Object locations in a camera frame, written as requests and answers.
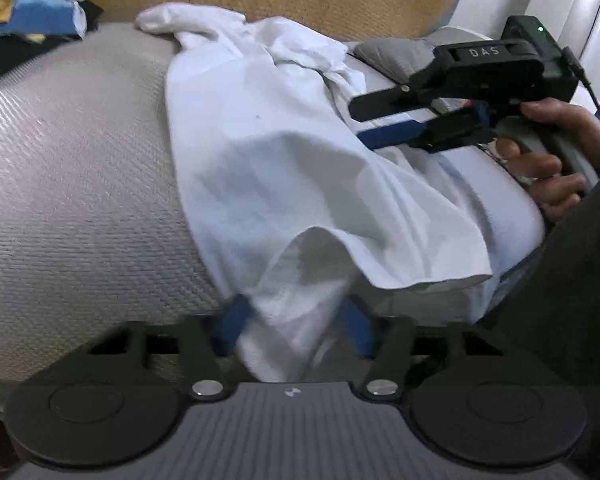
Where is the person's right forearm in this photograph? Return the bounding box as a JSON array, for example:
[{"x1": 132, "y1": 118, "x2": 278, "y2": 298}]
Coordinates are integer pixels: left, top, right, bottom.
[{"x1": 480, "y1": 150, "x2": 600, "y2": 392}]

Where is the white printed t-shirt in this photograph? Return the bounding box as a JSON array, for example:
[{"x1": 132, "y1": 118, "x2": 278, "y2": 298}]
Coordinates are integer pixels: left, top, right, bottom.
[{"x1": 135, "y1": 2, "x2": 547, "y2": 384}]

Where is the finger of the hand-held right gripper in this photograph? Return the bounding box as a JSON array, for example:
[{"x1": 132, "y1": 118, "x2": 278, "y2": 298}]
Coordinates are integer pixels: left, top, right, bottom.
[
  {"x1": 347, "y1": 82, "x2": 433, "y2": 124},
  {"x1": 357, "y1": 102, "x2": 499, "y2": 154}
]

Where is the white curtain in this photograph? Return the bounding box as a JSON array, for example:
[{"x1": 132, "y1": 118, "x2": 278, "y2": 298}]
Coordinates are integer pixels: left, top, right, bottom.
[{"x1": 530, "y1": 0, "x2": 600, "y2": 112}]

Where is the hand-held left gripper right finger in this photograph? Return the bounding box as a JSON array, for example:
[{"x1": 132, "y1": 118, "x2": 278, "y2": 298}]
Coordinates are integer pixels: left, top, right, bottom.
[{"x1": 340, "y1": 294, "x2": 497, "y2": 402}]

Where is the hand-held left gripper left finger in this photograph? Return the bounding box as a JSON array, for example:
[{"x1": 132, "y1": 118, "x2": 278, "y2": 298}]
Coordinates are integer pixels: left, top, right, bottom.
[{"x1": 87, "y1": 292, "x2": 256, "y2": 402}]

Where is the blue garment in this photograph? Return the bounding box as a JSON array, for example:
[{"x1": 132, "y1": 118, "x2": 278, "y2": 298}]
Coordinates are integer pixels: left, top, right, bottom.
[{"x1": 2, "y1": 0, "x2": 89, "y2": 39}]

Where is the grey woven bed mat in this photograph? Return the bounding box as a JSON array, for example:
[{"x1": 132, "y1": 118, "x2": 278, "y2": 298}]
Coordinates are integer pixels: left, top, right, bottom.
[{"x1": 0, "y1": 22, "x2": 242, "y2": 402}]

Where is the person's right hand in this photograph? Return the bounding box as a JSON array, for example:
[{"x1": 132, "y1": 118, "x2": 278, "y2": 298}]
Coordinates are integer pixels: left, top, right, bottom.
[{"x1": 495, "y1": 98, "x2": 600, "y2": 224}]

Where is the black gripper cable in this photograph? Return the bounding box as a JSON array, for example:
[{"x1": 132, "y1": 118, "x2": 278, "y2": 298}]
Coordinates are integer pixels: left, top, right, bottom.
[{"x1": 561, "y1": 45, "x2": 600, "y2": 152}]

